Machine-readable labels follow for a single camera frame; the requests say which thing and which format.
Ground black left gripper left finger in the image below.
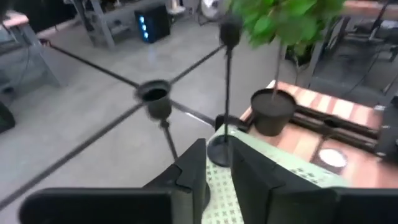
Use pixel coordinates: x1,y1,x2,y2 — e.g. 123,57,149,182
18,138,208,224

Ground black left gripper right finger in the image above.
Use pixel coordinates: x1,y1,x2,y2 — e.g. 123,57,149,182
229,136,398,224

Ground maroon patterned candle tin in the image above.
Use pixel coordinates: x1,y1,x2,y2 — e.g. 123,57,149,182
313,147,349,174

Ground pale green perforated metal shelf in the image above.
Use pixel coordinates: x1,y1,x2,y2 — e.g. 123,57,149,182
201,124,349,224

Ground green potted plant black pot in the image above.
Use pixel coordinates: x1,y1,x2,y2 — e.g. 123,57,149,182
231,0,346,137

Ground black computer tower blue lights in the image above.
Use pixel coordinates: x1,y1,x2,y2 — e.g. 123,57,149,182
134,4,171,44

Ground grey table wooden top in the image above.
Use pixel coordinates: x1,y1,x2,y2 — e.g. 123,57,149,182
73,0,135,50

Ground black rounded object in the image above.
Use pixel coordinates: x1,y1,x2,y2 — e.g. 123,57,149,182
0,102,16,134

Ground grey workbench wooden top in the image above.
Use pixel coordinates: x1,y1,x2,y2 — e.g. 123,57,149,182
0,11,70,91

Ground black frame clamp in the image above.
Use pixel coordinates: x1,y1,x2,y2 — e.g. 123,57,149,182
214,114,249,132

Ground wooden desk black frame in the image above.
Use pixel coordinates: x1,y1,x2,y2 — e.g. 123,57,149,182
341,0,398,20

